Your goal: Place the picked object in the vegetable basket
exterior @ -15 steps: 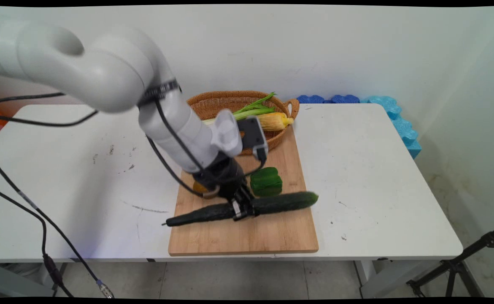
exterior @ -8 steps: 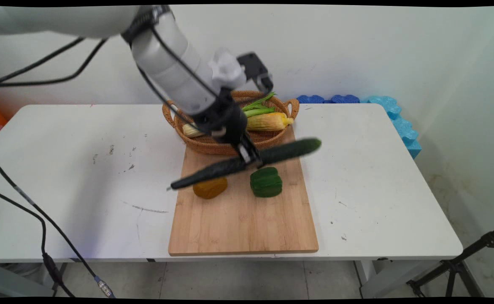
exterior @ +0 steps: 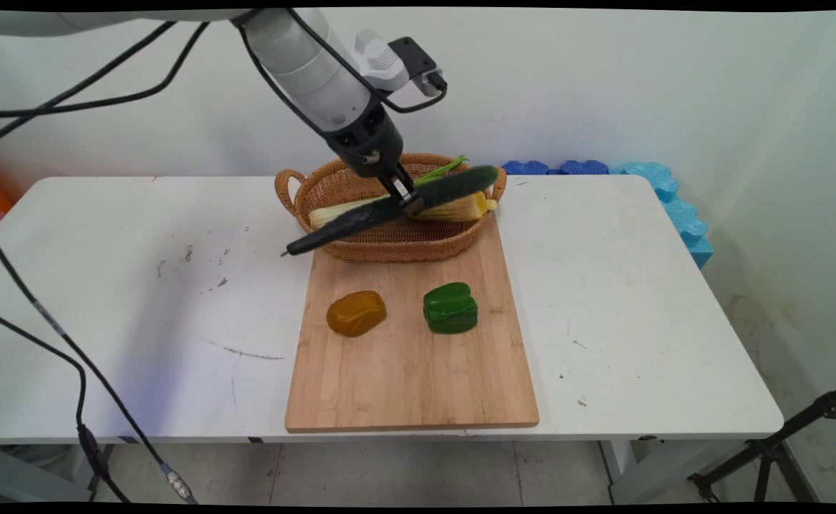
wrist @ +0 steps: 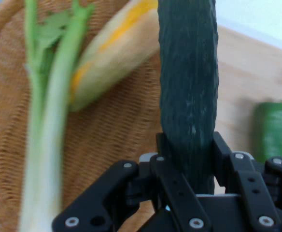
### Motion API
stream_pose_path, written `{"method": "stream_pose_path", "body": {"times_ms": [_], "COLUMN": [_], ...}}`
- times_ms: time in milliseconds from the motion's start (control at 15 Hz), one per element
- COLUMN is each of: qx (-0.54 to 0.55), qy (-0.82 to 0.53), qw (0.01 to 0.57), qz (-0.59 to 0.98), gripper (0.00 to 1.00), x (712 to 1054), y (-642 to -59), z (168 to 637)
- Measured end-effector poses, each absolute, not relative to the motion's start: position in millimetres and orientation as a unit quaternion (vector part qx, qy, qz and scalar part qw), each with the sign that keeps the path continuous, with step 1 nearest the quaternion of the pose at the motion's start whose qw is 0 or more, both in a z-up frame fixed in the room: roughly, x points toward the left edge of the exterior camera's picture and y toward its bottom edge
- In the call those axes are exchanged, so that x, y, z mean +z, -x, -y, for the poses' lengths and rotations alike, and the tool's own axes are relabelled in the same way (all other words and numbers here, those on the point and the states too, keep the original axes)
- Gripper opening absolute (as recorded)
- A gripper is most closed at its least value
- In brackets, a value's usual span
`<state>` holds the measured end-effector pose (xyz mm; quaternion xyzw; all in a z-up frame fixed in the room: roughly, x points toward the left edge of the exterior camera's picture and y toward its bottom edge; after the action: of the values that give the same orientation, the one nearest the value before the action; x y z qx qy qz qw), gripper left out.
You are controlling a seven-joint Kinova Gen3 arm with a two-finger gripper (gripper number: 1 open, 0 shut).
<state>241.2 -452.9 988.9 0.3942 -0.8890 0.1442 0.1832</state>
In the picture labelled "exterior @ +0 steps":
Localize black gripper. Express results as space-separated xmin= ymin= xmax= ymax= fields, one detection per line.
xmin=326 ymin=107 xmax=425 ymax=218

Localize long dark green cucumber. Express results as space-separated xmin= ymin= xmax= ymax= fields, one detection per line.
xmin=280 ymin=165 xmax=500 ymax=258

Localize woven wicker basket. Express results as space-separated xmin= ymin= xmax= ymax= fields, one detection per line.
xmin=275 ymin=153 xmax=508 ymax=263

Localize yellow corn cob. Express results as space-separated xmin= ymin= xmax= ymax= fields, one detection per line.
xmin=418 ymin=191 xmax=498 ymax=223

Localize pale green celery stalk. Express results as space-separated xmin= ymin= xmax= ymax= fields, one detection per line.
xmin=308 ymin=156 xmax=470 ymax=231

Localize green bell pepper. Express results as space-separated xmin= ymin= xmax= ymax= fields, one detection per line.
xmin=423 ymin=282 xmax=480 ymax=335

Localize bamboo cutting board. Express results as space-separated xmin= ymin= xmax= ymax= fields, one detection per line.
xmin=285 ymin=213 xmax=540 ymax=434

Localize light blue foam mat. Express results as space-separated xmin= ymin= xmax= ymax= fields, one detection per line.
xmin=619 ymin=162 xmax=715 ymax=270

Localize white table leg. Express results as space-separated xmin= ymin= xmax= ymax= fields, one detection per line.
xmin=598 ymin=439 xmax=638 ymax=500

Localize dark metal table leg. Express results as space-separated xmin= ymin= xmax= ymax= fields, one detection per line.
xmin=88 ymin=443 xmax=116 ymax=495

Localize black tripod stand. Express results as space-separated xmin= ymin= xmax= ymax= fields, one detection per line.
xmin=688 ymin=380 xmax=836 ymax=504

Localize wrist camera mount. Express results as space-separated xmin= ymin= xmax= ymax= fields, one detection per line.
xmin=352 ymin=29 xmax=448 ymax=99

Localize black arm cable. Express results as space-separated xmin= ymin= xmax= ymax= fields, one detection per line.
xmin=0 ymin=20 xmax=211 ymax=152

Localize black cable with connector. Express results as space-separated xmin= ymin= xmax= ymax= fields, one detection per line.
xmin=0 ymin=225 xmax=198 ymax=505

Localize black floor cable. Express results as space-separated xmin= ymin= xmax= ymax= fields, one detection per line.
xmin=0 ymin=308 xmax=133 ymax=504

